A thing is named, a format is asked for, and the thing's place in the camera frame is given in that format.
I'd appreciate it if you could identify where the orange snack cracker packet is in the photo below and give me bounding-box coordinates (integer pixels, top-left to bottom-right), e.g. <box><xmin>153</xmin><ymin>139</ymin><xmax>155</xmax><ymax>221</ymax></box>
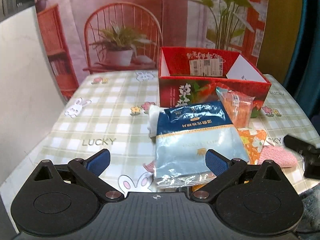
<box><xmin>216</xmin><ymin>87</ymin><xmax>255</xmax><ymax>128</ymax></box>

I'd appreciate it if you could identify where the pink knitted cloth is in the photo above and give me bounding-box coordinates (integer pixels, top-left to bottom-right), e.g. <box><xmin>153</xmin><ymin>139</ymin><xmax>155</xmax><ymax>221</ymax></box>
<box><xmin>257</xmin><ymin>146</ymin><xmax>298</xmax><ymax>168</ymax></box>

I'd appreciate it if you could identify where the orange floral fabric pouch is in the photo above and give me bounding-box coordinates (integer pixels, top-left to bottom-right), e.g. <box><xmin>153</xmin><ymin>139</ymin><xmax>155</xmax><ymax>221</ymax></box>
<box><xmin>237</xmin><ymin>128</ymin><xmax>267</xmax><ymax>165</ymax></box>

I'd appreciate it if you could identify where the white green tissue pack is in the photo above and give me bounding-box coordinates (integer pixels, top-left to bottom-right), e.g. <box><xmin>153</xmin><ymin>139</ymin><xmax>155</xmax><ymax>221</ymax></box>
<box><xmin>147</xmin><ymin>105</ymin><xmax>165</xmax><ymax>138</ymax></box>

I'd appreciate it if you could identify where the printed room scene backdrop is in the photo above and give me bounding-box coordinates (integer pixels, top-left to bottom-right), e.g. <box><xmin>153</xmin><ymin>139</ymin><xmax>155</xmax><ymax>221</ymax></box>
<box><xmin>35</xmin><ymin>0</ymin><xmax>268</xmax><ymax>100</ymax></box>

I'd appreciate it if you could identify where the red strawberry cardboard box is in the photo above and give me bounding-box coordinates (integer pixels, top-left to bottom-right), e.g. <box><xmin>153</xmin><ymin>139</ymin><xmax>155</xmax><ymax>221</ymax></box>
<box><xmin>158</xmin><ymin>47</ymin><xmax>271</xmax><ymax>111</ymax></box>

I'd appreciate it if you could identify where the blue cotton pad pack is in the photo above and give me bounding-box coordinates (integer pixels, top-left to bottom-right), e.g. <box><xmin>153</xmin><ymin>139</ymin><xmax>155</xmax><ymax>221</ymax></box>
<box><xmin>154</xmin><ymin>101</ymin><xmax>249</xmax><ymax>188</ymax></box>

